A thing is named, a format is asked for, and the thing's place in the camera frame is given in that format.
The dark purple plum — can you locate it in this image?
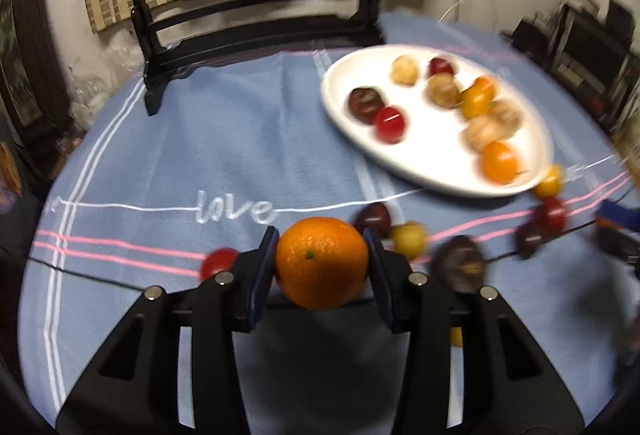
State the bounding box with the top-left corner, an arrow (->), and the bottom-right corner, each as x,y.
515,221 -> 544,259

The red cherry tomato back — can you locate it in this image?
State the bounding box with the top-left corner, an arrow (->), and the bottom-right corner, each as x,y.
198,247 -> 239,281

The red cherry tomato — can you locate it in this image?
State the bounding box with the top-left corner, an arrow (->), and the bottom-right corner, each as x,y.
374,106 -> 407,144
198,247 -> 239,281

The large tan passion fruit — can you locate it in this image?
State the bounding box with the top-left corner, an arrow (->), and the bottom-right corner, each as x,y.
489,98 -> 523,140

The tan round fruit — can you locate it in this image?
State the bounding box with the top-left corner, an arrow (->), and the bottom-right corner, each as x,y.
425,72 -> 461,109
462,114 -> 504,152

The large orange mandarin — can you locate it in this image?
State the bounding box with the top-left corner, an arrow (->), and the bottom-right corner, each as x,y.
276,217 -> 369,311

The small orange mandarin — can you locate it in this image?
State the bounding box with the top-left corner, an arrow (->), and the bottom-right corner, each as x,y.
460,86 -> 491,121

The big red plum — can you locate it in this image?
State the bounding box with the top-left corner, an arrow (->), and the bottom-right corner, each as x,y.
427,57 -> 457,78

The pale yellow round fruit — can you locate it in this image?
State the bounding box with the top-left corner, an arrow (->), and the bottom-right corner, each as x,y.
390,55 -> 420,86

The orange kumquat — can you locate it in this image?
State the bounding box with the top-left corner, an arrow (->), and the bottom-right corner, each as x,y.
471,76 -> 498,100

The small yellow-green longan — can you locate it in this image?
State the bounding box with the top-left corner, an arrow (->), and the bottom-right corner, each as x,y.
450,327 -> 463,347

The yellow-green orange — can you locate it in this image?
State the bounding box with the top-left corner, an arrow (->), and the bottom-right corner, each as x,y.
533,164 -> 564,200

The large dark mangosteen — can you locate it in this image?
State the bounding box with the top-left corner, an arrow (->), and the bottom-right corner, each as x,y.
431,236 -> 487,294

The small yellow fruit back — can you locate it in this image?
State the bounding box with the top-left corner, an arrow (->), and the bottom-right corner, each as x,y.
390,221 -> 427,262

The blue striped tablecloth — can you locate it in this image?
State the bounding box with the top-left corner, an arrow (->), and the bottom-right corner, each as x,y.
16,12 -> 640,435

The computer monitor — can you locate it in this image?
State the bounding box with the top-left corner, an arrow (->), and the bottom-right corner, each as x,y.
548,5 -> 639,112

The small dark plum back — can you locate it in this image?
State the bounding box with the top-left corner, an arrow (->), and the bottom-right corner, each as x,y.
352,202 -> 392,239

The white oval plate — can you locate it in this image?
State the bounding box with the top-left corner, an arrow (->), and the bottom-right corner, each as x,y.
320,44 -> 553,198

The framed painting dark wood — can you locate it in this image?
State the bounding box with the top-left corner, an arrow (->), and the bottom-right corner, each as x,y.
1,0 -> 70,130

